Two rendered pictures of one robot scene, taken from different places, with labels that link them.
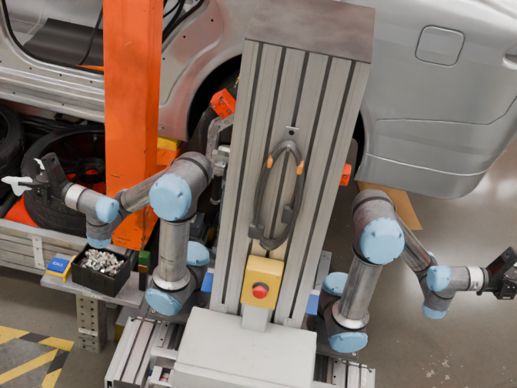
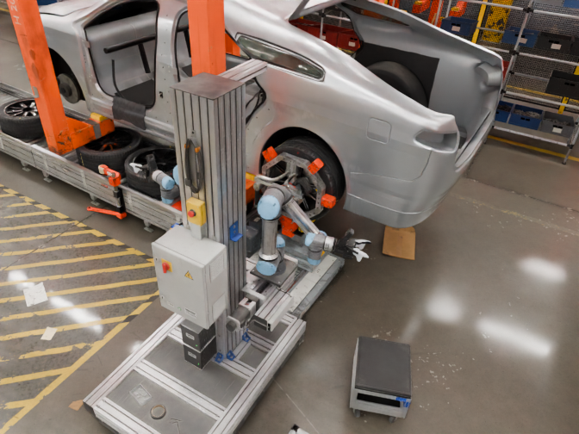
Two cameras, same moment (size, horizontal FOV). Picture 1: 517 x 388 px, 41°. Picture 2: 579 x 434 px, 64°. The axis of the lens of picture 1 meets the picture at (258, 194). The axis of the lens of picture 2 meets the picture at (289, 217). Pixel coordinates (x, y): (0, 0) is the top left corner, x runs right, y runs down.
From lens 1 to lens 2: 1.37 m
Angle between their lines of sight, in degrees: 20
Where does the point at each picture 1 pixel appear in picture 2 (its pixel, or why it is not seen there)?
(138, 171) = not seen: hidden behind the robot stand
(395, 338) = (364, 313)
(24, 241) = (172, 216)
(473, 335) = (416, 323)
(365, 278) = (265, 229)
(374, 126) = (350, 176)
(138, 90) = not seen: hidden behind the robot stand
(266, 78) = (179, 106)
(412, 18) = (363, 113)
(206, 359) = (167, 244)
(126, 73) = not seen: hidden behind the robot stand
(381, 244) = (264, 207)
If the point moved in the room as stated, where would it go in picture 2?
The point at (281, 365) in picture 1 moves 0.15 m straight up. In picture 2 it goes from (199, 253) to (196, 230)
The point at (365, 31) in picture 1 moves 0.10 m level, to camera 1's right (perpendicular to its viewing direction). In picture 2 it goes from (227, 89) to (245, 95)
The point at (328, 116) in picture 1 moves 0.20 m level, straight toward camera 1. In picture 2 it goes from (204, 125) to (172, 141)
